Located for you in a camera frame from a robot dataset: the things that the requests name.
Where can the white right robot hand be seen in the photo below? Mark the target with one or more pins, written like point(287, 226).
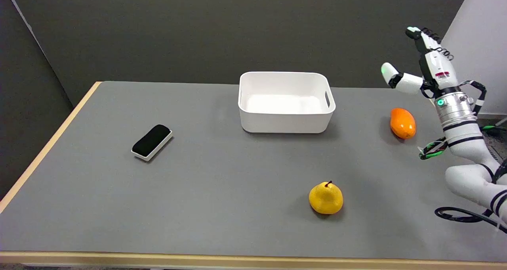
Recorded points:
point(435, 66)

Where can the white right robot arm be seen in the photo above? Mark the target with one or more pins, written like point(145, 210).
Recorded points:
point(467, 143)

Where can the orange mango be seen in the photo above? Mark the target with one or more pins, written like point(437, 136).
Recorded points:
point(403, 123)

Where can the white plastic storage bin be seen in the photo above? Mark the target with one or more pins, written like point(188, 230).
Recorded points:
point(286, 102)

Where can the yellow pear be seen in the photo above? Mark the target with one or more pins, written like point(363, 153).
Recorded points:
point(326, 198)

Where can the black whiteboard eraser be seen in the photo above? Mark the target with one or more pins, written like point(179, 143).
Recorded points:
point(151, 142)

